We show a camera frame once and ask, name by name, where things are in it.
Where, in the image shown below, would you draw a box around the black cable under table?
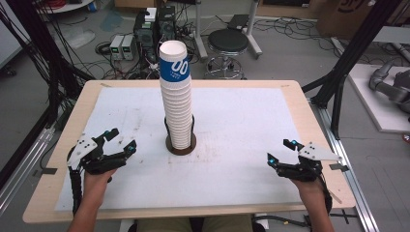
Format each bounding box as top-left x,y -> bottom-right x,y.
252,214 -> 312,229

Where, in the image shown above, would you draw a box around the black metal frame post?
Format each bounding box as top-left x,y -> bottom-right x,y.
302,0 -> 404,140
5,0 -> 95,130

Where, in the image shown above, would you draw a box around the grey bench power supply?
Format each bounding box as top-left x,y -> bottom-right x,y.
108,34 -> 126,62
121,34 -> 137,62

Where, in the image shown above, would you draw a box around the thin wooden stick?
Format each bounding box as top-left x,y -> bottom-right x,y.
328,189 -> 343,205

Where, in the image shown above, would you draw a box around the white floor platform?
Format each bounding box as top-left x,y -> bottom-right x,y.
347,63 -> 410,134

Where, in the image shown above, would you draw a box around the person's left hand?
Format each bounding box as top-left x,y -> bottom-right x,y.
82,167 -> 118,198

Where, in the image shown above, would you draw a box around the white table mat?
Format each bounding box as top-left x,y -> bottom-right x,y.
53,86 -> 307,213

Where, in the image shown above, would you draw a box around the aluminium floor rail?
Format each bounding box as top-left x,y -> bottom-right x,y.
309,99 -> 381,232
0,127 -> 56,217

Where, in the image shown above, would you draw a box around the white metal stand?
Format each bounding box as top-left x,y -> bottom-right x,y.
192,0 -> 264,62

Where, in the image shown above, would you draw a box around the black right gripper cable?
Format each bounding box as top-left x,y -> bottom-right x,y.
317,175 -> 334,215

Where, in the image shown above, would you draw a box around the black round stool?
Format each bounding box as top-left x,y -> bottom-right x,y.
203,28 -> 250,81

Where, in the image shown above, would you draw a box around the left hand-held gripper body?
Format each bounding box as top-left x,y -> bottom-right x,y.
67,132 -> 128,176

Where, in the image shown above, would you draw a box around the stack of white paper cups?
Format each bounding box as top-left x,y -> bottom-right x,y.
158,40 -> 193,151

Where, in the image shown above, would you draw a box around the brown round cup holder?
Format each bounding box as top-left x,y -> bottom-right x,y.
163,114 -> 198,157

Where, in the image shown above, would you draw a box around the cardboard box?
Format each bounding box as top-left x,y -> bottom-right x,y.
316,0 -> 410,41

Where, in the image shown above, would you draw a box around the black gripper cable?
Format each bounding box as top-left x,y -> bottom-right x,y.
317,175 -> 334,215
68,159 -> 84,217

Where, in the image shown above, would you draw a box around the black computer tower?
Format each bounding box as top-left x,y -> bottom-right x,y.
156,5 -> 177,49
132,7 -> 160,56

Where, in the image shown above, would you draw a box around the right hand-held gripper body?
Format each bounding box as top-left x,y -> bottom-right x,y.
278,141 -> 343,183

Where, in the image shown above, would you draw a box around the person's right hand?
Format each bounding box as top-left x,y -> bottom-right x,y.
289,178 -> 324,203

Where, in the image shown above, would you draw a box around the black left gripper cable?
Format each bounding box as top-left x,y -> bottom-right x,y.
68,159 -> 84,217

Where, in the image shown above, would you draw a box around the person's khaki trousers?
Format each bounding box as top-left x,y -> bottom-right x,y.
136,215 -> 254,232

